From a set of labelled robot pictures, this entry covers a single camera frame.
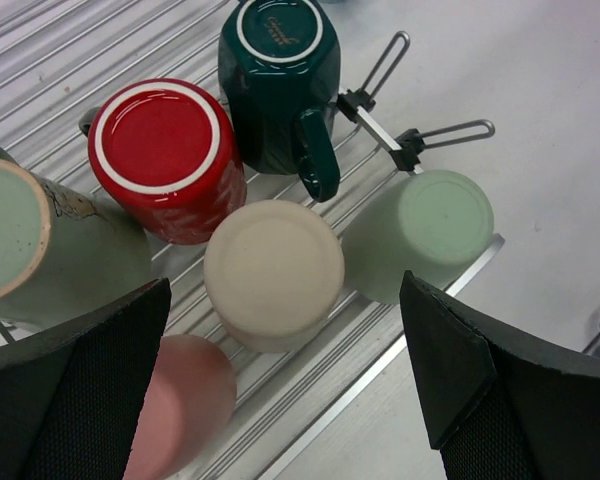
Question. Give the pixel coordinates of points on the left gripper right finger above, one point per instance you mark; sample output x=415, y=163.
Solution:
x=497, y=402

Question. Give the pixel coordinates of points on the beige tumbler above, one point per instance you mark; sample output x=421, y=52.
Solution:
x=273, y=271

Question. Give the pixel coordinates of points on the dark green mug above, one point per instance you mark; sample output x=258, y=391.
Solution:
x=279, y=67

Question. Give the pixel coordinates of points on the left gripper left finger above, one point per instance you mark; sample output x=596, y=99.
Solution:
x=71, y=395

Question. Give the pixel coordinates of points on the light green tumbler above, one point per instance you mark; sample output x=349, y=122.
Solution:
x=434, y=224

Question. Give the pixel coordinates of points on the red mug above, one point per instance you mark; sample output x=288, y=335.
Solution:
x=165, y=151

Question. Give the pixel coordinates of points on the pink tumbler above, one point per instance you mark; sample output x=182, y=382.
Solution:
x=190, y=399

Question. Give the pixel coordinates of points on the sage green mug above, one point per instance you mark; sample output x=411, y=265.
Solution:
x=62, y=254

